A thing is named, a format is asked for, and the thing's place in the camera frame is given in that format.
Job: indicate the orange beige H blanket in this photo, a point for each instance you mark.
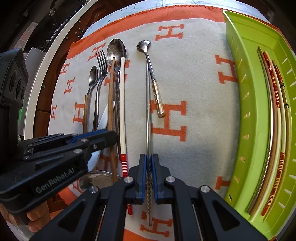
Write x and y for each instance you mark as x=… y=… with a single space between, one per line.
x=198 y=137

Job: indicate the red orange striped chopstick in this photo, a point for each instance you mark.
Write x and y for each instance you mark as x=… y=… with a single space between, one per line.
x=275 y=156

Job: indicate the small spoon gold handle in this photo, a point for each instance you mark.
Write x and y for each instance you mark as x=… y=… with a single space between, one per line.
x=143 y=46

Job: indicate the steel soup ladle spoon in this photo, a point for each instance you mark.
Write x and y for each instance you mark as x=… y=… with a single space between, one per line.
x=97 y=178

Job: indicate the cream chopstick red stripes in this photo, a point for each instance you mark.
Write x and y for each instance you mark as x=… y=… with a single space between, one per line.
x=123 y=155

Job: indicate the large steel spoon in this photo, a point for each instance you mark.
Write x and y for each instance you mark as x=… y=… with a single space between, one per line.
x=116 y=50

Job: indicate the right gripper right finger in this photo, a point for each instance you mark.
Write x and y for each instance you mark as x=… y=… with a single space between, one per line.
x=181 y=197

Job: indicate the lime green plastic tray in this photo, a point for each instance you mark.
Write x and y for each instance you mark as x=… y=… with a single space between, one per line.
x=244 y=35

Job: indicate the wooden handled steel spoon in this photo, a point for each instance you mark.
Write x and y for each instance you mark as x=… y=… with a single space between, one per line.
x=93 y=79

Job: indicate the metal chopstick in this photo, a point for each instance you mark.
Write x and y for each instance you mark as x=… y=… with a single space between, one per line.
x=266 y=129
x=149 y=151

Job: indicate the left hand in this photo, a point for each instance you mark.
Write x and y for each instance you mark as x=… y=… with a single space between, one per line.
x=38 y=217

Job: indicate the brown wooden chopstick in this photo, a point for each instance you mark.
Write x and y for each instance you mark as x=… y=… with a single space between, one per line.
x=276 y=138
x=110 y=121

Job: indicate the steel fork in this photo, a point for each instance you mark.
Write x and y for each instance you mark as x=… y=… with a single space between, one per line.
x=102 y=73

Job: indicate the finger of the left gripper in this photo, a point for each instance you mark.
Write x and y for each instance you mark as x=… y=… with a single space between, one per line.
x=83 y=146
x=36 y=145

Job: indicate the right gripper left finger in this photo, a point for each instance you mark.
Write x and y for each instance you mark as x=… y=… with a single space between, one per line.
x=113 y=201

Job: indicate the red banded bamboo chopstick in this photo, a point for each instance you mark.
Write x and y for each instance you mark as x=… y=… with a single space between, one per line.
x=286 y=124

